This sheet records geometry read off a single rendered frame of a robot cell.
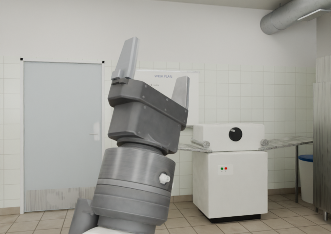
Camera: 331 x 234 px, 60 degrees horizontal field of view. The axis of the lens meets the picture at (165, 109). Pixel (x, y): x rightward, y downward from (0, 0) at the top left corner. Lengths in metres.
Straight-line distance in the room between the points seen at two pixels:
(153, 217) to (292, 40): 5.08
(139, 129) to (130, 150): 0.03
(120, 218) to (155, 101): 0.14
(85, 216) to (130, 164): 0.09
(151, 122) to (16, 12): 4.20
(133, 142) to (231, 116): 4.31
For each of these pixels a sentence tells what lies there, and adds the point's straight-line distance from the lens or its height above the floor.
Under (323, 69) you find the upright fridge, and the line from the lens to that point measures 4.07.
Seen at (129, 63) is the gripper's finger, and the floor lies 1.45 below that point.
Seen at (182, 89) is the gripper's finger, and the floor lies 1.43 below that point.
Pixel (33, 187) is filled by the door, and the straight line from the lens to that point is 4.41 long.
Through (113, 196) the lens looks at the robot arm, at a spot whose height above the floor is 1.31.
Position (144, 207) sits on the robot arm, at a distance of 0.31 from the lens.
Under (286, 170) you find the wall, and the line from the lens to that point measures 5.22.
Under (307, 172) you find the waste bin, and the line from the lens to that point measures 4.85.
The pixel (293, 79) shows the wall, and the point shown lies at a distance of 5.22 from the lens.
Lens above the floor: 1.40
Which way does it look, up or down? level
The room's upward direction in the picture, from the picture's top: straight up
